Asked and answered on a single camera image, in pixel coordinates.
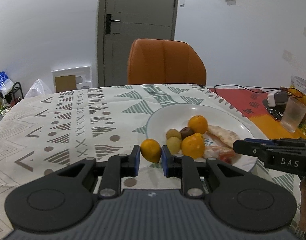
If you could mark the black door lock handle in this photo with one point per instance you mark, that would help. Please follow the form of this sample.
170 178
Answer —
108 23

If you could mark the white foam packaging with cardboard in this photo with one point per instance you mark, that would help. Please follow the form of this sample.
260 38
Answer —
72 78

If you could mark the large orange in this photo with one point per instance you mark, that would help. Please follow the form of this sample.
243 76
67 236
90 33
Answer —
193 147
198 124

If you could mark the grey door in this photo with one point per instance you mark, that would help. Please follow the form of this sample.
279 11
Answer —
138 19

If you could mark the white ceramic plate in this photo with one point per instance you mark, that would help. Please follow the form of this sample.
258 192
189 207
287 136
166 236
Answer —
177 117

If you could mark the black metal shoe rack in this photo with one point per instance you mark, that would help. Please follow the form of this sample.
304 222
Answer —
11 98

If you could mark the small yellow tangerine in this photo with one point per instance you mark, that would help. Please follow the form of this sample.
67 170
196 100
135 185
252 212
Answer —
199 135
151 150

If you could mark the small greenish-yellow citrus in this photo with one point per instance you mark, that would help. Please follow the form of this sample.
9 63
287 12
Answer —
174 145

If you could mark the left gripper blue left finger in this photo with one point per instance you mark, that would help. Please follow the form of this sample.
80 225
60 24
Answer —
114 169

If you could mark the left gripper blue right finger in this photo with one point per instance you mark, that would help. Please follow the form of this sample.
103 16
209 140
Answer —
187 170

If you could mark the blue and white plastic bag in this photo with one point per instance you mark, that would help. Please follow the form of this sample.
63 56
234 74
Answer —
6 84

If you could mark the clear zip bag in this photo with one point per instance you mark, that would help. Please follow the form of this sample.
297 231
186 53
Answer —
298 83

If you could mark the orange leather chair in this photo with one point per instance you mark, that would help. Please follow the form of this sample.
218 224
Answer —
153 61

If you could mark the short peeled pomelo segment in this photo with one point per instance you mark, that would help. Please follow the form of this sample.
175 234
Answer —
218 152

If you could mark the clear plastic bag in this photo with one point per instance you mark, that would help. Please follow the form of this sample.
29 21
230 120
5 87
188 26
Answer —
38 88

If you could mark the green-yellow round fruit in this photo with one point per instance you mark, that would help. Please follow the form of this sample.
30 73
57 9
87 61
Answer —
173 133

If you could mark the red orange placemat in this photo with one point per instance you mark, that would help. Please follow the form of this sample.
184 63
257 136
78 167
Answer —
250 104

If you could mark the patterned white tablecloth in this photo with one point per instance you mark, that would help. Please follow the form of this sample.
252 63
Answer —
45 133

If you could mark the long peeled pomelo segment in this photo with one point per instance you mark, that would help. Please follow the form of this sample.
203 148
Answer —
224 135

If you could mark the white power adapter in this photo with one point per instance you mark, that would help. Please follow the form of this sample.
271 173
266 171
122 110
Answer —
277 98

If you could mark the dark red jujube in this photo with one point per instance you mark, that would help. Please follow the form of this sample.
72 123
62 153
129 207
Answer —
185 132
226 158

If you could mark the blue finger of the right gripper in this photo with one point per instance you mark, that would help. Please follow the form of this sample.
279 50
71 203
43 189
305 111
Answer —
246 148
260 141

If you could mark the large front orange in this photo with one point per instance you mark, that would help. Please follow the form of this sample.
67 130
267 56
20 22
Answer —
193 147

